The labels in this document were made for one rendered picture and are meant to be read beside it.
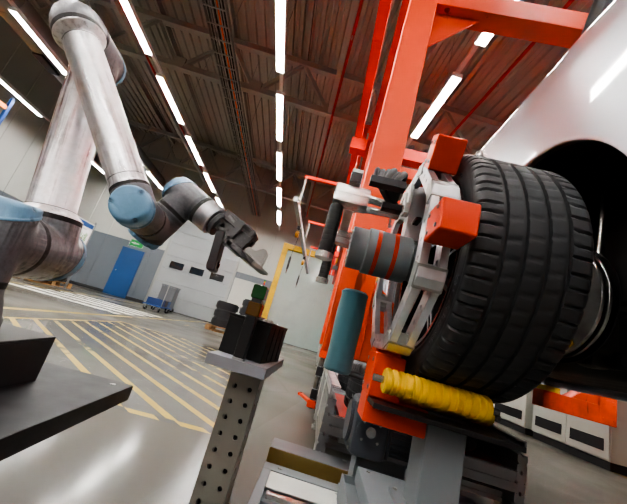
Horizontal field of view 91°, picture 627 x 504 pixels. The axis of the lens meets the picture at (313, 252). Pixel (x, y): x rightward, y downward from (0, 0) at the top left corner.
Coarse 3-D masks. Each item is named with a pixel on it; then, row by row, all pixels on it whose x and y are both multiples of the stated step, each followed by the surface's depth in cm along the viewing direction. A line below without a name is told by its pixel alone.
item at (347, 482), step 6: (342, 474) 102; (342, 480) 98; (348, 480) 102; (342, 486) 96; (348, 486) 99; (354, 486) 101; (342, 492) 93; (348, 492) 95; (354, 492) 96; (336, 498) 100; (342, 498) 91; (348, 498) 91; (354, 498) 92
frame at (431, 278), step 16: (416, 176) 93; (432, 176) 76; (448, 176) 80; (432, 192) 70; (448, 192) 70; (432, 208) 69; (416, 256) 70; (448, 256) 66; (416, 272) 66; (432, 272) 65; (416, 288) 67; (432, 288) 66; (384, 304) 113; (400, 304) 73; (432, 304) 68; (384, 320) 109; (400, 320) 71; (416, 320) 72; (384, 336) 80; (400, 336) 76; (416, 336) 73; (400, 352) 76
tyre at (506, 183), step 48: (480, 192) 66; (528, 192) 66; (576, 192) 68; (480, 240) 61; (528, 240) 61; (576, 240) 61; (480, 288) 60; (528, 288) 60; (576, 288) 59; (432, 336) 70; (480, 336) 62; (528, 336) 61; (480, 384) 70; (528, 384) 66
